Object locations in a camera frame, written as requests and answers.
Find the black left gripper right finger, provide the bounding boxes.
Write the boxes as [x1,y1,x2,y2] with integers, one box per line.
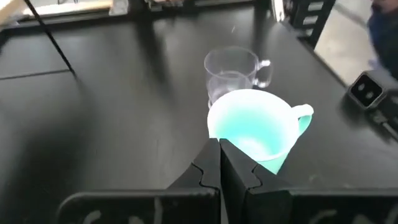
[220,138,398,224]

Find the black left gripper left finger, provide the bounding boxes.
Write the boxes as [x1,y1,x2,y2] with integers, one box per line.
[55,138,222,224]

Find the teal plastic mug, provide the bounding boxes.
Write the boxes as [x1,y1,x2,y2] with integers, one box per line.
[206,88,315,175]

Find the clear footed glass mug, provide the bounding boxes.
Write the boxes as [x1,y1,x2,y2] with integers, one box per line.
[203,45,274,108]

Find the black metal shelf leg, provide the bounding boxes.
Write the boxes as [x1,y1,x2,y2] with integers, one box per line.
[0,0,78,81]

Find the wooden shelf board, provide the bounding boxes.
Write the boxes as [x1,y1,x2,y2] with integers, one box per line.
[0,0,114,26]

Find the person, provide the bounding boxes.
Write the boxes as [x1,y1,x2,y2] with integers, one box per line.
[366,0,398,80]

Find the black camera cable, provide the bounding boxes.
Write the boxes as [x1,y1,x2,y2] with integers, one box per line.
[369,108,398,141]

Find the black table-level camera box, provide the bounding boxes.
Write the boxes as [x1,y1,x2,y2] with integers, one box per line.
[347,69,398,111]

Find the black frame with white labels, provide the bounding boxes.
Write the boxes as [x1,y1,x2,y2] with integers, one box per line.
[288,0,338,48]

